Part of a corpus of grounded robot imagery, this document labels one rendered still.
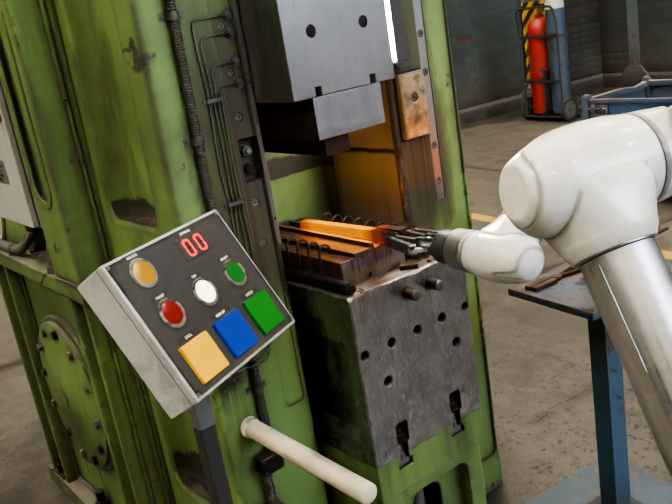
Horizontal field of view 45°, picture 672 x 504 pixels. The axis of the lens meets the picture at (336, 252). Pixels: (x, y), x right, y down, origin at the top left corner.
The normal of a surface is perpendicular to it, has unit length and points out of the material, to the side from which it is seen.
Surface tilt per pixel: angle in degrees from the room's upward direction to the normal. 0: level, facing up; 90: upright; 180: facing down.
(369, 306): 90
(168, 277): 60
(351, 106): 90
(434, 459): 90
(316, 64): 90
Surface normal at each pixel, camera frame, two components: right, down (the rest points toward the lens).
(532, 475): -0.16, -0.94
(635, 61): -0.84, 0.28
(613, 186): 0.17, -0.18
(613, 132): 0.07, -0.68
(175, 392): -0.44, 0.33
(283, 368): 0.62, 0.13
